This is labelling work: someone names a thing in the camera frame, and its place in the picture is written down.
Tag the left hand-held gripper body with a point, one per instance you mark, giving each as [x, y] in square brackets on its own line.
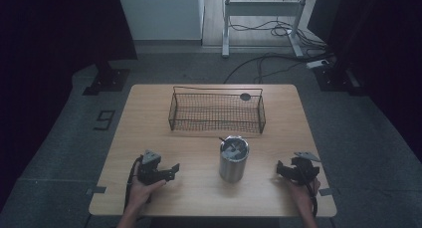
[148, 170]

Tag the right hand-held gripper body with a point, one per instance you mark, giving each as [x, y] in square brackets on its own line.
[304, 170]

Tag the silver metal cup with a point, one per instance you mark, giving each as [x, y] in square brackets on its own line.
[233, 168]

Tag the person's right hand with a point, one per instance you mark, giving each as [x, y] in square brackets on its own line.
[305, 193]

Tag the person's left hand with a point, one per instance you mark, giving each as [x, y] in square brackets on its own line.
[139, 193]

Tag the gray tape piece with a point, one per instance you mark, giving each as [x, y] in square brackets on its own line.
[326, 191]
[97, 189]

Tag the gray metal piece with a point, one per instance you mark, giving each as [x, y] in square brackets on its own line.
[233, 150]

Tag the thin dark stick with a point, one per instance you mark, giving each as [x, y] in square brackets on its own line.
[222, 140]

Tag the round dark table grommet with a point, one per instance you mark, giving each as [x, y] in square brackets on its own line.
[245, 96]

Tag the black stand base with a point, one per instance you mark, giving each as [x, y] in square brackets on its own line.
[335, 78]
[109, 80]

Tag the white power strip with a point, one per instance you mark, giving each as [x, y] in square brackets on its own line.
[317, 63]

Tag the dark curtain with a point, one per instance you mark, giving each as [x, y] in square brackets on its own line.
[381, 55]

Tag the white panel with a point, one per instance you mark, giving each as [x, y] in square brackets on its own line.
[161, 14]

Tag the white metal desk frame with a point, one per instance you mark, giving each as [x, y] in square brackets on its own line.
[262, 8]

